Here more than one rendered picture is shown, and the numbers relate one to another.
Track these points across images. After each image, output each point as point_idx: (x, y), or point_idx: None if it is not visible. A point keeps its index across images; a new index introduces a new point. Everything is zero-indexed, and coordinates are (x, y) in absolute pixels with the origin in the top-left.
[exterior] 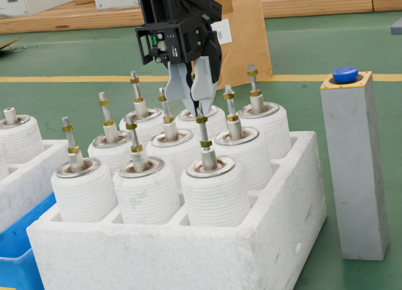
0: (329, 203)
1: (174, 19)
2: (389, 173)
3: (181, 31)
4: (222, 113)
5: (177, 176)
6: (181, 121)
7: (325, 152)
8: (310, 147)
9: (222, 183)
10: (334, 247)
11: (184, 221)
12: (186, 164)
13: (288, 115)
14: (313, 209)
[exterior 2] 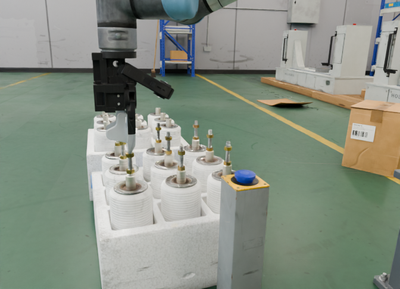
0: (278, 269)
1: (103, 82)
2: (346, 281)
3: (93, 90)
4: (218, 167)
5: (154, 186)
6: (195, 159)
7: (336, 239)
8: None
9: (115, 199)
10: None
11: None
12: (159, 182)
13: (359, 203)
14: None
